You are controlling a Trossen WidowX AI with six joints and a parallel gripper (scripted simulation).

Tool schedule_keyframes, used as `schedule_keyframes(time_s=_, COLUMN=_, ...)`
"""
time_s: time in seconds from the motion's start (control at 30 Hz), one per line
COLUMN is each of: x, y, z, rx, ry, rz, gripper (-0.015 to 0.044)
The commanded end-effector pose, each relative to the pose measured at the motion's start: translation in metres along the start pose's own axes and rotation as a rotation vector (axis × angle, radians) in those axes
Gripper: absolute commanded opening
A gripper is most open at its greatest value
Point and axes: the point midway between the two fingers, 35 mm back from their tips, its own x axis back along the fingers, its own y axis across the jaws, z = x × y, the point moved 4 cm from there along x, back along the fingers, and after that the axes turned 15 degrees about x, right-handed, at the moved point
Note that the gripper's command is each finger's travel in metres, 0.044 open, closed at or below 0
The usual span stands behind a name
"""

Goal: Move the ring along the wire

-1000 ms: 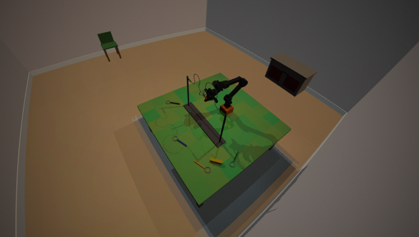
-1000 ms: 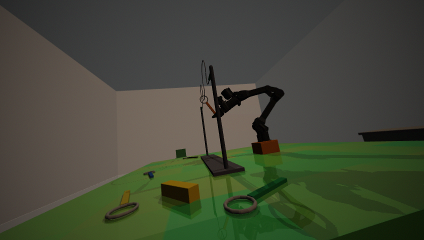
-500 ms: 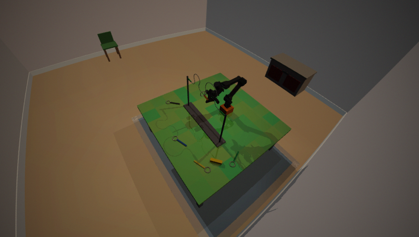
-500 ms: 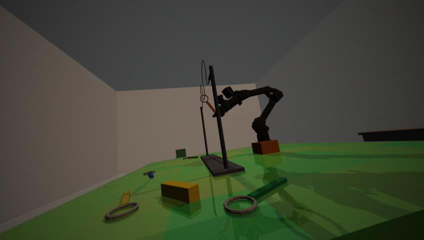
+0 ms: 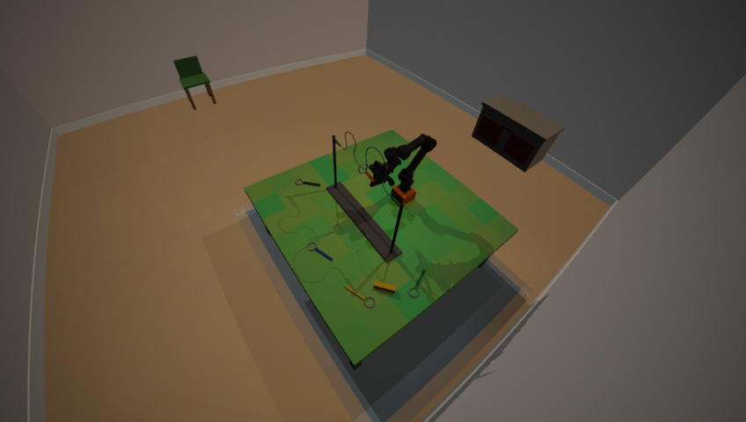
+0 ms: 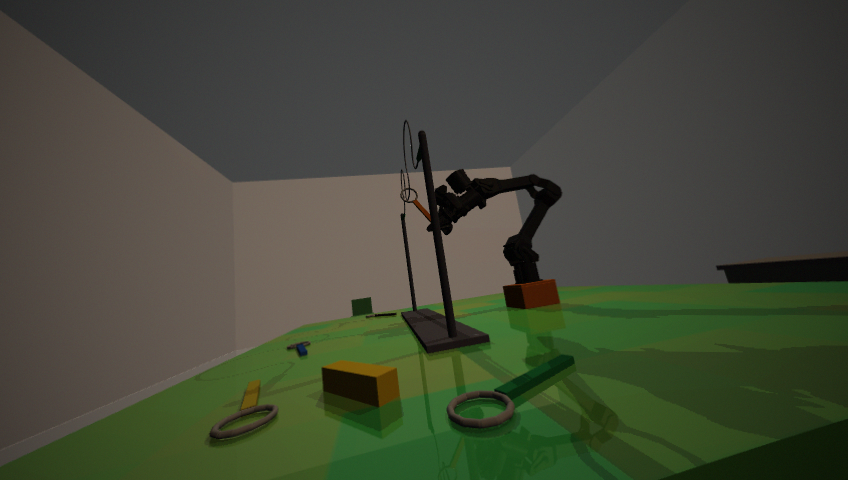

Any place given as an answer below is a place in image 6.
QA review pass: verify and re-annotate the grey ring with dark green handle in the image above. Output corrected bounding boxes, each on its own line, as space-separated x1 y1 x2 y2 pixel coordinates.
446 355 575 429

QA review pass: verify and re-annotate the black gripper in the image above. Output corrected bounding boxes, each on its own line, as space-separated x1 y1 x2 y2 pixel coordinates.
438 192 471 235

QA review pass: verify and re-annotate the orange handle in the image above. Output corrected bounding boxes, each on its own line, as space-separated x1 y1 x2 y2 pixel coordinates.
400 188 431 223

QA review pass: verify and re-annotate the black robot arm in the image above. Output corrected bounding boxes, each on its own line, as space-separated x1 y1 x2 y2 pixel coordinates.
435 169 563 284

